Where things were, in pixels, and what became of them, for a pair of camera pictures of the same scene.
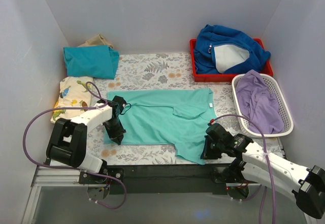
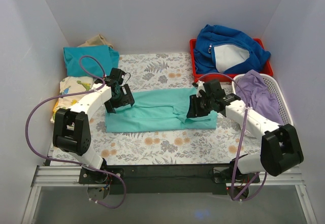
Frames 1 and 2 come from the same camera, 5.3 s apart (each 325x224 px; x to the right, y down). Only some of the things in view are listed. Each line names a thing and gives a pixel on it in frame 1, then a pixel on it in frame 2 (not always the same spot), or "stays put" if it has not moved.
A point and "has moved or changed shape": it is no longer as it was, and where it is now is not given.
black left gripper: (115, 134) -> (124, 98)
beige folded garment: (97, 40) stays put
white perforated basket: (251, 128) stays put
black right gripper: (208, 147) -> (195, 106)
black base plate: (191, 179) stays put
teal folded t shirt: (99, 61) stays put
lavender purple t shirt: (259, 103) stays put
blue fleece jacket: (220, 50) stays put
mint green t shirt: (177, 117) has moved or changed shape
